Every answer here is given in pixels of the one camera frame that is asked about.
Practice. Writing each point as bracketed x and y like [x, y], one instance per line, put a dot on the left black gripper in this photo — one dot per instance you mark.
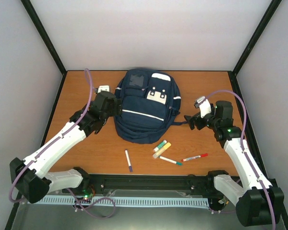
[116, 111]

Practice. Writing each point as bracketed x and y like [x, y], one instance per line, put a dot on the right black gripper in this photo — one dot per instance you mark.
[190, 119]

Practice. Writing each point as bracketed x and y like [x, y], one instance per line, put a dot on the navy blue backpack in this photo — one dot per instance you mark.
[150, 104]

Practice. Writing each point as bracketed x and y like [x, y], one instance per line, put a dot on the purple cap marker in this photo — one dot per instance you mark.
[128, 161]

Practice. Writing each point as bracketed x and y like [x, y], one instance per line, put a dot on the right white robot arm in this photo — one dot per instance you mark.
[256, 201]

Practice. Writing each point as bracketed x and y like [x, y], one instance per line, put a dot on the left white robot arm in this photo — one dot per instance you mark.
[31, 175]

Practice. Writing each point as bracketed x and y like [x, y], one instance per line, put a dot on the green white glue stick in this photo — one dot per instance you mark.
[160, 145]

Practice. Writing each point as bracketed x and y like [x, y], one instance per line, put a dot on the red cap marker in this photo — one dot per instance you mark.
[195, 157]

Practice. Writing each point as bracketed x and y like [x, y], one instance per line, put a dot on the yellow highlighter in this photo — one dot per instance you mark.
[161, 150]

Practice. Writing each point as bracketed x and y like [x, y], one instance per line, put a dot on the teal cap marker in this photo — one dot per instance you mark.
[170, 160]

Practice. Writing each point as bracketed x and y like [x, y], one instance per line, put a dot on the small circuit board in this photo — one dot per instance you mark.
[88, 194]

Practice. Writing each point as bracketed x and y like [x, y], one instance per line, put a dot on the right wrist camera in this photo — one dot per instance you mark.
[203, 104]

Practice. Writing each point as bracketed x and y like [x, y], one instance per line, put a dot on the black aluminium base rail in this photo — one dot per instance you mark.
[190, 184]

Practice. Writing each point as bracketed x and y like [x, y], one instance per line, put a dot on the light blue cable duct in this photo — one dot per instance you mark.
[125, 201]

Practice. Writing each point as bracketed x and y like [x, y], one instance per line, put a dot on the left black frame post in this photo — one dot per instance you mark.
[44, 35]

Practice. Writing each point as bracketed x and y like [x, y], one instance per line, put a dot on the black frame post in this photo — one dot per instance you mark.
[267, 16]
[44, 35]

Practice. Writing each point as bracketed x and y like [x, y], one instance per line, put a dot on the right black frame post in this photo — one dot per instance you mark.
[267, 16]

